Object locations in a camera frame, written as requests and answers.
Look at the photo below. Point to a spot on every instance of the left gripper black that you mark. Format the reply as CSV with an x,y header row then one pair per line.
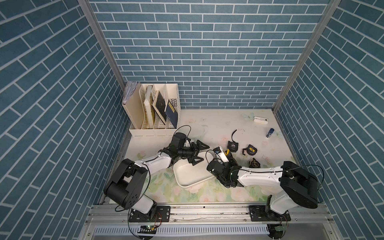
x,y
194,151

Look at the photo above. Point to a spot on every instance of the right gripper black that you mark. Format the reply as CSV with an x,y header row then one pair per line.
x,y
231,162

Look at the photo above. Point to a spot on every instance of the black square tape measure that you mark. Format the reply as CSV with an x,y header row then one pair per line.
x,y
232,145

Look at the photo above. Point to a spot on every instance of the black yellow tape measure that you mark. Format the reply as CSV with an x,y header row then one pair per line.
x,y
254,164

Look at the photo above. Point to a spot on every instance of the round black tape measure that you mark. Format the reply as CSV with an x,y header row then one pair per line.
x,y
249,150

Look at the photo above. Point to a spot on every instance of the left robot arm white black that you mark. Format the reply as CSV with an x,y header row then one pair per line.
x,y
125,187

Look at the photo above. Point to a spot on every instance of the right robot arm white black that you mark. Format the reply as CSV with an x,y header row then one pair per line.
x,y
297,187

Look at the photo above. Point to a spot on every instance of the white plastic storage box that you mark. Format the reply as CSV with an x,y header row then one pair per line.
x,y
188,175

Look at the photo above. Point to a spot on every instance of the dark blue book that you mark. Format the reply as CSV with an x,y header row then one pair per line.
x,y
172,114

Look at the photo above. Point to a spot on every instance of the white stapler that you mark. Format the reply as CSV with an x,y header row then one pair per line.
x,y
261,120

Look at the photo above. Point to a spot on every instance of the black book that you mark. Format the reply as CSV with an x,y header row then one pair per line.
x,y
159,105

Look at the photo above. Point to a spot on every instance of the beige desktop file organizer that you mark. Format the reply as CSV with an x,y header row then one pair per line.
x,y
137,114

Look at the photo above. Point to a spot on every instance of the white yellow book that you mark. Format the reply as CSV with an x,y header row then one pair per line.
x,y
148,105

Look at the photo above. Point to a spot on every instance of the paper stack in organizer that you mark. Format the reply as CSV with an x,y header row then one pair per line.
x,y
129,91

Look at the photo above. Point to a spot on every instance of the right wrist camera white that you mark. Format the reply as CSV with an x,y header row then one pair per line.
x,y
221,154

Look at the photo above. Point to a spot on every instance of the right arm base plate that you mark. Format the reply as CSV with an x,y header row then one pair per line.
x,y
259,214

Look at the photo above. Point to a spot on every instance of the white ventilated cable duct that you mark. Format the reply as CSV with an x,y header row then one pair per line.
x,y
184,230

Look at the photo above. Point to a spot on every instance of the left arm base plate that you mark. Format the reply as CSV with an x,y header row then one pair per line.
x,y
150,214

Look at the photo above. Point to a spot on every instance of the aluminium mounting rail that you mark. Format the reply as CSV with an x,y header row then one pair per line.
x,y
209,213

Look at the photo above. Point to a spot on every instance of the left corner aluminium post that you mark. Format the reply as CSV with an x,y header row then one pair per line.
x,y
95,26

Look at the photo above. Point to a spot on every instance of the corner aluminium post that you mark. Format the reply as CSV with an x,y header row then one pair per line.
x,y
318,30
95,26

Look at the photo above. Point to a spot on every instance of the right corner aluminium post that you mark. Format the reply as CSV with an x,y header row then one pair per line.
x,y
318,30

